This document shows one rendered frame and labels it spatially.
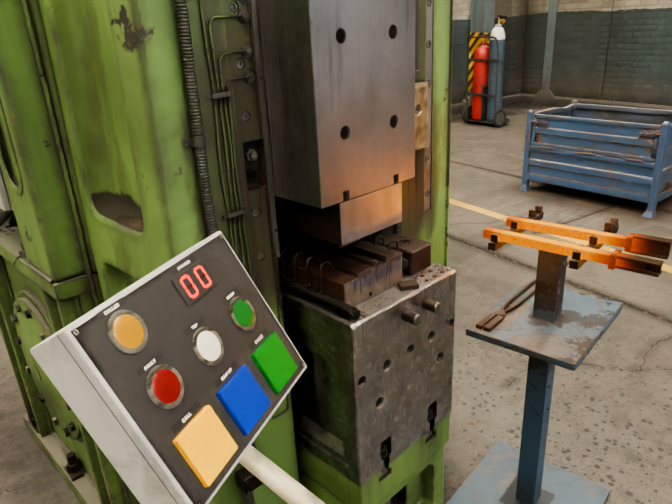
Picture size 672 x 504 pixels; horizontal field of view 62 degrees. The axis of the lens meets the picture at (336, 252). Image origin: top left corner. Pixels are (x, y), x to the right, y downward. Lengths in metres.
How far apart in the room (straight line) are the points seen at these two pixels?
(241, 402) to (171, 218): 0.41
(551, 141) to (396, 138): 4.04
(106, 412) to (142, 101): 0.55
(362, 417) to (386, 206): 0.49
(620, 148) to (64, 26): 4.26
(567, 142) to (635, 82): 4.60
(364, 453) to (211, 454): 0.68
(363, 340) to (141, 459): 0.62
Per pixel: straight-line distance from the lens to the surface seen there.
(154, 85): 1.05
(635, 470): 2.36
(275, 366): 0.92
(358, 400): 1.31
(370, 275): 1.28
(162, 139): 1.06
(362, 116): 1.17
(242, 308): 0.91
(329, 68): 1.10
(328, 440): 1.51
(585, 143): 5.11
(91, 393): 0.74
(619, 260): 1.45
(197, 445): 0.77
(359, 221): 1.21
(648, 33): 9.60
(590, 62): 10.05
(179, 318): 0.82
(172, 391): 0.77
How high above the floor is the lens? 1.51
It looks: 22 degrees down
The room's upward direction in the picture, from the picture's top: 3 degrees counter-clockwise
